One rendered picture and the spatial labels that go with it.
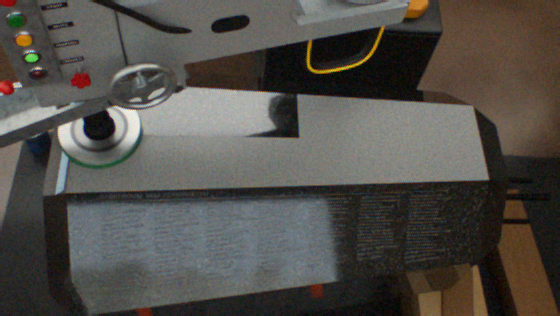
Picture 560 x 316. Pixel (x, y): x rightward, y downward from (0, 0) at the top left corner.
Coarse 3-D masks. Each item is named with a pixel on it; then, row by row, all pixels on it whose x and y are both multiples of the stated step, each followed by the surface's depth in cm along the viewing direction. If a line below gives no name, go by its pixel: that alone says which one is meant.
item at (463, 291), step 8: (472, 272) 222; (464, 280) 220; (472, 280) 220; (456, 288) 218; (464, 288) 218; (472, 288) 219; (448, 296) 216; (456, 296) 217; (464, 296) 217; (472, 296) 217; (448, 304) 215; (456, 304) 215; (464, 304) 215; (472, 304) 216; (448, 312) 214; (456, 312) 214; (464, 312) 214; (472, 312) 214
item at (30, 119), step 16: (160, 80) 146; (0, 96) 150; (16, 96) 152; (32, 96) 154; (128, 96) 147; (0, 112) 153; (16, 112) 153; (32, 112) 152; (48, 112) 151; (64, 112) 145; (80, 112) 147; (96, 112) 149; (0, 128) 151; (16, 128) 145; (32, 128) 147; (48, 128) 148; (0, 144) 148
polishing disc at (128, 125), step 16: (112, 112) 168; (128, 112) 168; (64, 128) 164; (80, 128) 164; (128, 128) 166; (64, 144) 162; (80, 144) 162; (96, 144) 162; (112, 144) 163; (128, 144) 163; (80, 160) 160; (96, 160) 160; (112, 160) 161
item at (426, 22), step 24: (432, 0) 219; (408, 24) 212; (432, 24) 213; (288, 48) 220; (312, 48) 220; (336, 48) 220; (360, 48) 220; (384, 48) 219; (408, 48) 219; (432, 48) 219; (264, 72) 233; (288, 72) 232; (336, 72) 233; (360, 72) 233; (384, 72) 232; (408, 72) 231
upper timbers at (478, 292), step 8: (480, 288) 220; (416, 296) 219; (424, 296) 217; (432, 296) 217; (440, 296) 217; (480, 296) 219; (416, 304) 218; (424, 304) 216; (432, 304) 216; (440, 304) 216; (480, 304) 217; (416, 312) 218; (424, 312) 214; (432, 312) 214; (440, 312) 215; (480, 312) 216
